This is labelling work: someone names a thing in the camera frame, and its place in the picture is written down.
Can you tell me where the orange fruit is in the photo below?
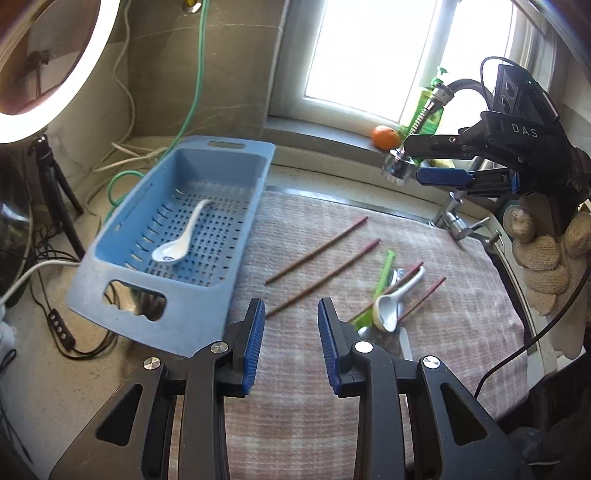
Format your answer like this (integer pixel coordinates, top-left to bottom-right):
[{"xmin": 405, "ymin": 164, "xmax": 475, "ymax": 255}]
[{"xmin": 373, "ymin": 124, "xmax": 400, "ymax": 151}]

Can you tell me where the green dish soap bottle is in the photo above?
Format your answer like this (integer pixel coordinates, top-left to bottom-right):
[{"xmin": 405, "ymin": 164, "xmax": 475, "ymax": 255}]
[{"xmin": 399, "ymin": 67, "xmax": 446, "ymax": 167}]

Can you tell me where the black cable with controller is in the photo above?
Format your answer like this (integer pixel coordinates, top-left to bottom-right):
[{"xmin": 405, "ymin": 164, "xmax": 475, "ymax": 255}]
[{"xmin": 28, "ymin": 258, "xmax": 121, "ymax": 361}]

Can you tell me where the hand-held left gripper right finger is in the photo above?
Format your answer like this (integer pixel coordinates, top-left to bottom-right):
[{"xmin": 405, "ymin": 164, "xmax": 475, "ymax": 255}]
[{"xmin": 317, "ymin": 298, "xmax": 536, "ymax": 480}]

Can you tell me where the window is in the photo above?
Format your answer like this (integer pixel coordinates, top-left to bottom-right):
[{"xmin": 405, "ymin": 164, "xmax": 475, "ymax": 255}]
[{"xmin": 270, "ymin": 0, "xmax": 555, "ymax": 125}]

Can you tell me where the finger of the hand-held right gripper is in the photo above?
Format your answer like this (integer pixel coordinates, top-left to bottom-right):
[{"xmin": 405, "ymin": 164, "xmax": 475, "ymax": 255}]
[
  {"xmin": 404, "ymin": 117, "xmax": 490, "ymax": 160},
  {"xmin": 416, "ymin": 167, "xmax": 520, "ymax": 193}
]

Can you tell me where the brown red-tipped chopstick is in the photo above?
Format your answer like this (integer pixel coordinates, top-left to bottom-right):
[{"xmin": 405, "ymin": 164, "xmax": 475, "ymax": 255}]
[
  {"xmin": 265, "ymin": 216, "xmax": 369, "ymax": 284},
  {"xmin": 348, "ymin": 261, "xmax": 424, "ymax": 324},
  {"xmin": 397, "ymin": 277, "xmax": 447, "ymax": 321},
  {"xmin": 265, "ymin": 239, "xmax": 380, "ymax": 319}
]

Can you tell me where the person's right hand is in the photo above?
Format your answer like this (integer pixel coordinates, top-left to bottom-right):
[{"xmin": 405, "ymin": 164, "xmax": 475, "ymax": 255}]
[{"xmin": 503, "ymin": 191, "xmax": 591, "ymax": 361}]

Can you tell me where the ring light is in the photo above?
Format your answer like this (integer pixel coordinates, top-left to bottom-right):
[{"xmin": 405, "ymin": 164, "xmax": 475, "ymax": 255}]
[{"xmin": 0, "ymin": 0, "xmax": 122, "ymax": 145}]

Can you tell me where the green cable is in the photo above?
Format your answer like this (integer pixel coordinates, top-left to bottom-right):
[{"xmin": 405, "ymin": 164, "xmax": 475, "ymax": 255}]
[{"xmin": 107, "ymin": 0, "xmax": 206, "ymax": 222}]

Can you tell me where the white ceramic soup spoon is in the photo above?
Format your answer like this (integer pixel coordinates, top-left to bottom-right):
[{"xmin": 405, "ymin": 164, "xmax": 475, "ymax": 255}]
[
  {"xmin": 151, "ymin": 199, "xmax": 211, "ymax": 266},
  {"xmin": 372, "ymin": 267, "xmax": 426, "ymax": 333}
]

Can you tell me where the dark cloth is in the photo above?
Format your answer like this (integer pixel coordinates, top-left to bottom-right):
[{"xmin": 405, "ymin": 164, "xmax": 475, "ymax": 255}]
[{"xmin": 503, "ymin": 364, "xmax": 591, "ymax": 480}]

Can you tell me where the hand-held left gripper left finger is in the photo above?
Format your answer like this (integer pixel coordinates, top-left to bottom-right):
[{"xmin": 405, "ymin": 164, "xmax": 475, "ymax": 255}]
[{"xmin": 48, "ymin": 298, "xmax": 267, "ymax": 480}]

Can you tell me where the metal spoon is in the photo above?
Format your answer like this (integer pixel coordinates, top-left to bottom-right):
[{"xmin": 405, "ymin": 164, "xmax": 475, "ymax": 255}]
[{"xmin": 358, "ymin": 267, "xmax": 408, "ymax": 341}]

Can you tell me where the metal faucet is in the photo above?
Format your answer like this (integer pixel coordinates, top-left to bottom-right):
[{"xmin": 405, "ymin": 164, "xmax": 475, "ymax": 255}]
[{"xmin": 381, "ymin": 78, "xmax": 502, "ymax": 252}]

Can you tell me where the green plastic spoon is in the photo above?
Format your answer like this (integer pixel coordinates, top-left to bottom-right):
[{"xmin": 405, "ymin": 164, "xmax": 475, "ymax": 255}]
[{"xmin": 348, "ymin": 249, "xmax": 398, "ymax": 329}]

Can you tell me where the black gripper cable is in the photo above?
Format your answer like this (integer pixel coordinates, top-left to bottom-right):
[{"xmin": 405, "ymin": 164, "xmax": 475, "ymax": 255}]
[{"xmin": 473, "ymin": 300, "xmax": 566, "ymax": 398}]

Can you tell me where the blue plastic drain basket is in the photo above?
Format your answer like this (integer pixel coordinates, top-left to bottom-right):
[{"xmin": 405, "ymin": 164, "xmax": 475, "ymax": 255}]
[{"xmin": 66, "ymin": 135, "xmax": 277, "ymax": 358}]

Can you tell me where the white power adapter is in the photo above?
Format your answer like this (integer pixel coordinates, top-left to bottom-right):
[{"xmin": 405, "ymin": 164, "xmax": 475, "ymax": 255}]
[{"xmin": 0, "ymin": 305, "xmax": 17, "ymax": 370}]

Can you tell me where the thin white cable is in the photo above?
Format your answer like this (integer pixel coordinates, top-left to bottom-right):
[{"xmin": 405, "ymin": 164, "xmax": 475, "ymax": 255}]
[{"xmin": 92, "ymin": 0, "xmax": 169, "ymax": 174}]

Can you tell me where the checked towel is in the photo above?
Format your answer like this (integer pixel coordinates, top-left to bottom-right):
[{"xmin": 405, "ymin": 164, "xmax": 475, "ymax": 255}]
[{"xmin": 171, "ymin": 189, "xmax": 529, "ymax": 480}]

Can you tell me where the thick white cable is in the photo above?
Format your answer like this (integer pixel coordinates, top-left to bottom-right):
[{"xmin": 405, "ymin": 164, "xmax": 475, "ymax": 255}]
[{"xmin": 0, "ymin": 259, "xmax": 81, "ymax": 308}]

